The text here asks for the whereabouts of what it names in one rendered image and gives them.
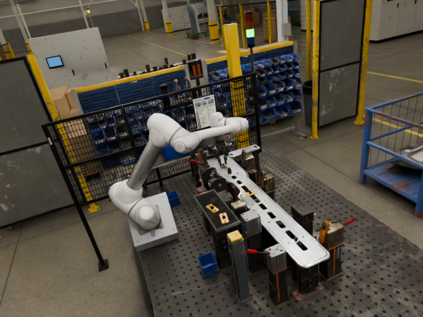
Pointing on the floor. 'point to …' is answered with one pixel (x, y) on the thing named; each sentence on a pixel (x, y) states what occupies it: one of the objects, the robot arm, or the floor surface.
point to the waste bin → (308, 102)
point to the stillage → (415, 161)
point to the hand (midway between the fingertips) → (222, 161)
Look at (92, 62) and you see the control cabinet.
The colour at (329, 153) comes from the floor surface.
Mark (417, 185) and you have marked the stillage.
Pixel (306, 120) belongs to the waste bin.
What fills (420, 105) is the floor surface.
